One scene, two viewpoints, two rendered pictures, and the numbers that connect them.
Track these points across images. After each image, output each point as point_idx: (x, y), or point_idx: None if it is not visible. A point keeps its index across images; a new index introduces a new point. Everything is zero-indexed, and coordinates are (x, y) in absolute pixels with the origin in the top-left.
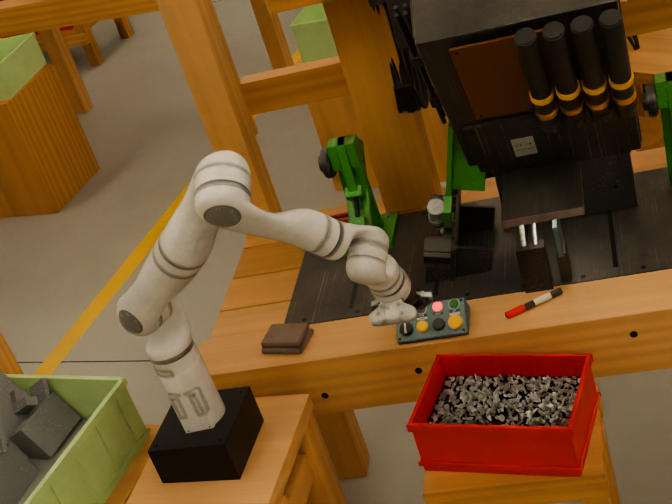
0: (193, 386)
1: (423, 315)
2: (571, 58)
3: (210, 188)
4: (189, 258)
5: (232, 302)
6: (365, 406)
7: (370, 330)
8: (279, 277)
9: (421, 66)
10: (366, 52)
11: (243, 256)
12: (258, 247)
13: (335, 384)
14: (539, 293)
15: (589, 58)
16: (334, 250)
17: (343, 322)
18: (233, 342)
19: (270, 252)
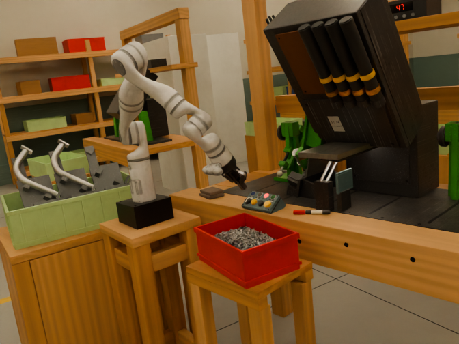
0: (137, 178)
1: (258, 197)
2: (332, 50)
3: (116, 51)
4: (123, 97)
5: (222, 183)
6: None
7: (242, 201)
8: (247, 181)
9: None
10: None
11: (248, 173)
12: (257, 173)
13: (216, 220)
14: None
15: (337, 48)
16: (173, 110)
17: (238, 196)
18: (198, 190)
19: (257, 175)
